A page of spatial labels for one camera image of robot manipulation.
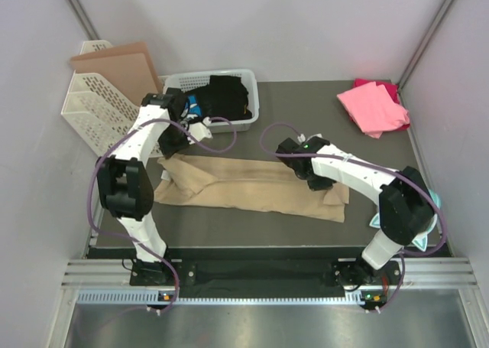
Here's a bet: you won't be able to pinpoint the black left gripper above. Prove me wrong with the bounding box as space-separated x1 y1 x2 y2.
157 121 194 159

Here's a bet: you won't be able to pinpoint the beige t shirt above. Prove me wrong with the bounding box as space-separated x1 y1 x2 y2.
154 154 350 223

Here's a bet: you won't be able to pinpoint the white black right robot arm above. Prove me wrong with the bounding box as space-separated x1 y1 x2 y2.
276 136 439 285

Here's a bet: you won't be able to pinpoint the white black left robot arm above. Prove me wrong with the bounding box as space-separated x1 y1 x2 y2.
97 88 189 285

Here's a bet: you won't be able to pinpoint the blue white t shirt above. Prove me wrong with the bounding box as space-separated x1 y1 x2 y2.
187 95 202 119

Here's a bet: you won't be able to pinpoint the white plastic laundry basket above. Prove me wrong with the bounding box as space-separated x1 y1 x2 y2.
164 69 260 133

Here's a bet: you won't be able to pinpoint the black t shirt in basket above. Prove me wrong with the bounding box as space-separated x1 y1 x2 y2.
186 75 252 121

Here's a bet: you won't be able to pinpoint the white mesh file organizer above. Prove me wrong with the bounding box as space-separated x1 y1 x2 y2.
61 40 139 156

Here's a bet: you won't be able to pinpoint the brown paper folder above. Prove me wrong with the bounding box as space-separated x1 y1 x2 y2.
70 41 163 106

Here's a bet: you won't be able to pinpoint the pink folded t shirt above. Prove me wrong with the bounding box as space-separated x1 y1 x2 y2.
336 81 410 139

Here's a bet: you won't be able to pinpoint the magenta folded t shirt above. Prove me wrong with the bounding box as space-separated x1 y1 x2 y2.
351 78 412 129

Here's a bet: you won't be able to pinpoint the teal cat ear headphones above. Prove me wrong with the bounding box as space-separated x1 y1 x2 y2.
368 189 442 252

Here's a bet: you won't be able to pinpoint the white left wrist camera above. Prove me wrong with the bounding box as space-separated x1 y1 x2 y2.
187 117 212 145

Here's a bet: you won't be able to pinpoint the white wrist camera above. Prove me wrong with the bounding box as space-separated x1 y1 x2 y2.
297 133 322 144
187 117 212 145

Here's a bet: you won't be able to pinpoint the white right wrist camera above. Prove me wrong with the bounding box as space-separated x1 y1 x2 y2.
297 133 322 144

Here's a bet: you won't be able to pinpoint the grey slotted cable duct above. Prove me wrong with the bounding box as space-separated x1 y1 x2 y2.
77 289 382 307

